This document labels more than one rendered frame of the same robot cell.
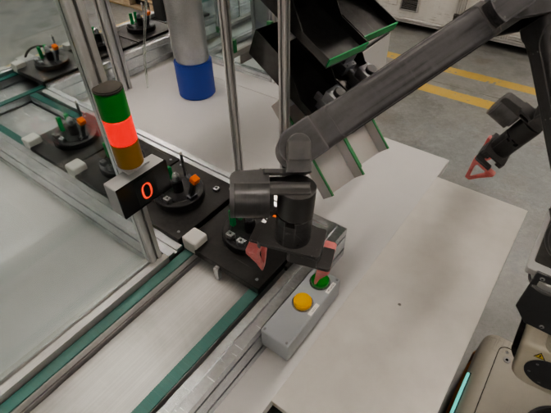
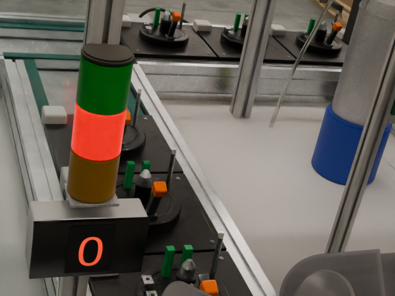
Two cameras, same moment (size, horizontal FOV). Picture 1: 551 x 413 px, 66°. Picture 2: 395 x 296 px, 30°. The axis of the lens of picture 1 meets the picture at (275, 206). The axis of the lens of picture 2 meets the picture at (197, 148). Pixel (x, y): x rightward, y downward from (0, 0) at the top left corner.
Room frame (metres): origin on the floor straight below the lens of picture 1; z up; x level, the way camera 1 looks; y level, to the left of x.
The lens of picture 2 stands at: (0.13, -0.13, 1.67)
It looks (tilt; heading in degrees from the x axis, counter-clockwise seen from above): 28 degrees down; 29
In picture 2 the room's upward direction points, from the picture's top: 11 degrees clockwise
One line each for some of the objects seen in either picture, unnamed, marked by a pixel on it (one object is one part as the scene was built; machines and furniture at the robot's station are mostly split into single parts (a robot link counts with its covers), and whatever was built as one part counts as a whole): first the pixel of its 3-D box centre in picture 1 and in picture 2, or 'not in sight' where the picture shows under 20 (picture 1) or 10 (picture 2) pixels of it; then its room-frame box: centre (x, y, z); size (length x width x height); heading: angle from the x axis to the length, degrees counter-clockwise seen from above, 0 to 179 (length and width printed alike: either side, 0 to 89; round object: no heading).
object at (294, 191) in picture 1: (292, 198); not in sight; (0.47, -0.02, 1.32); 0.07 x 0.06 x 0.07; 92
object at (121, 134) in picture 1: (120, 128); (98, 127); (0.65, 0.27, 1.33); 0.05 x 0.05 x 0.05
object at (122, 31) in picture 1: (139, 20); (321, 33); (2.16, 0.65, 1.01); 0.24 x 0.24 x 0.13; 52
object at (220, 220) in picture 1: (251, 237); not in sight; (0.73, 0.06, 0.96); 0.24 x 0.24 x 0.02; 52
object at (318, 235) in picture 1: (293, 228); not in sight; (0.47, -0.03, 1.26); 0.10 x 0.07 x 0.07; 72
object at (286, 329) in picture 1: (302, 310); not in sight; (0.53, -0.05, 0.93); 0.21 x 0.07 x 0.06; 142
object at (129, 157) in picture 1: (127, 152); (93, 170); (0.65, 0.27, 1.28); 0.05 x 0.05 x 0.05
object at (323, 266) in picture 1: (310, 262); not in sight; (0.46, -0.06, 1.19); 0.07 x 0.07 x 0.09; 72
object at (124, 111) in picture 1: (111, 103); (104, 81); (0.65, 0.27, 1.38); 0.05 x 0.05 x 0.05
